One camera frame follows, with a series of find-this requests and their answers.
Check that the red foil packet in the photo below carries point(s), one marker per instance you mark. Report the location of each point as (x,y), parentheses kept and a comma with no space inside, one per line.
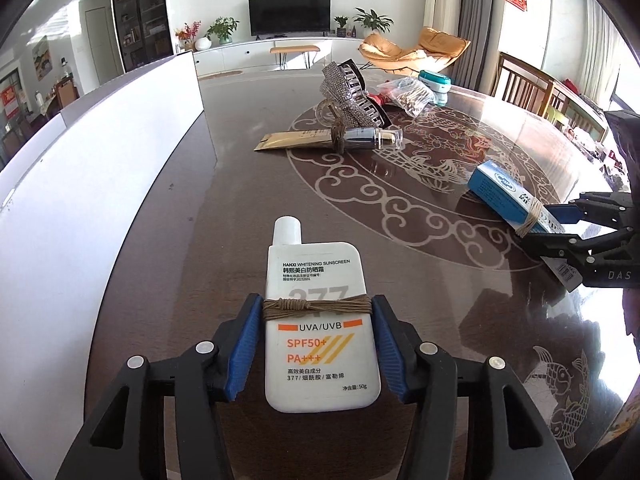
(378,98)

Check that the white door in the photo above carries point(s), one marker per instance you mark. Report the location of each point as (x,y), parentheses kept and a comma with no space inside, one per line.
(102,45)

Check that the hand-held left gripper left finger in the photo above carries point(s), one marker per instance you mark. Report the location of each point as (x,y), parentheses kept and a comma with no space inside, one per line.
(245,345)

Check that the gold cosmetic tube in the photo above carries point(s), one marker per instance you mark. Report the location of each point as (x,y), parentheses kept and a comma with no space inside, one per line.
(290,140)

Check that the green potted plant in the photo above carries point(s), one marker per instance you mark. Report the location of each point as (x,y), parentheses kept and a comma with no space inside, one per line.
(222,29)

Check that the wooden dining chair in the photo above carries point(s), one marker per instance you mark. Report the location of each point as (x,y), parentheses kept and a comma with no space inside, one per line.
(520,82)

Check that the white sheer curtain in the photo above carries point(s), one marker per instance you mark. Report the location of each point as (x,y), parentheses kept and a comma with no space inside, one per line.
(602,50)

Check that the black television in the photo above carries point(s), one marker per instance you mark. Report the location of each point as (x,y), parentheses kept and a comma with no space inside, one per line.
(290,15)

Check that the orange lounge chair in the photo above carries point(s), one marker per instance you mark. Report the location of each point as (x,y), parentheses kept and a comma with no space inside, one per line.
(400,52)

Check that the blue and white carton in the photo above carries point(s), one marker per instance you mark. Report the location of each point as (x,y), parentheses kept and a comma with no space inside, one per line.
(500,187)

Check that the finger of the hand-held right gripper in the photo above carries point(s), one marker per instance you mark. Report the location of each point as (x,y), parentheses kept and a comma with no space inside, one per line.
(560,247)
(590,207)

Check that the large leafy potted plant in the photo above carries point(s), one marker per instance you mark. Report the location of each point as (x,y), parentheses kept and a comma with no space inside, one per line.
(372,20)

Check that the bag of cotton swabs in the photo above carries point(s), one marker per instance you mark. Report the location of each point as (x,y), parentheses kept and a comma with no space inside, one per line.
(407,95)

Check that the red flower plant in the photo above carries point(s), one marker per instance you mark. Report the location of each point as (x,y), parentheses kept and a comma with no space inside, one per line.
(187,34)

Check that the white sunscreen bottle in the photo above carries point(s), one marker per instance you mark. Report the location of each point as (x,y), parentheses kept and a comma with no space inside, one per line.
(320,360)

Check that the framed wall painting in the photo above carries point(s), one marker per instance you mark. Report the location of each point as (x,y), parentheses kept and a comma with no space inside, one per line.
(42,57)

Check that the teal round jar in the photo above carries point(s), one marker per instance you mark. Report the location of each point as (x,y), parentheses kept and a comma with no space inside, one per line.
(434,85)

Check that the white round vase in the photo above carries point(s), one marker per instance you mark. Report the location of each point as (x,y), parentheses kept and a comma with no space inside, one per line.
(203,43)

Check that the rhinestone hair clip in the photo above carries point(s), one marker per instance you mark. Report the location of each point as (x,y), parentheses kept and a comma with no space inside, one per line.
(350,95)

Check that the grey curtain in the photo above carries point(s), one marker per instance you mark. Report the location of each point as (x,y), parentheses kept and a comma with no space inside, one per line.
(480,25)

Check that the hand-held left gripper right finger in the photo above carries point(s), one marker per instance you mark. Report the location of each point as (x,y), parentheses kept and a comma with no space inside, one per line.
(390,350)

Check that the wooden bench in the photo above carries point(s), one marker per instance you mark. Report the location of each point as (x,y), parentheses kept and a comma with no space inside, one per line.
(295,48)

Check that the dark glass display cabinet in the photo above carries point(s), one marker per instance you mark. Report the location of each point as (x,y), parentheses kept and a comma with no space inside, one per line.
(142,15)

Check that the red window poster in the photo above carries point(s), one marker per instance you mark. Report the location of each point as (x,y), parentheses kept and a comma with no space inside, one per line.
(8,102)

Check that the small potted plant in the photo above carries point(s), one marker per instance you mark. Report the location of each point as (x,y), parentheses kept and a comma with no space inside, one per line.
(341,24)

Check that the white television cabinet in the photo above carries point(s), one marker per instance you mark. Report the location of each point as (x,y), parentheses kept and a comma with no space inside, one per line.
(240,55)

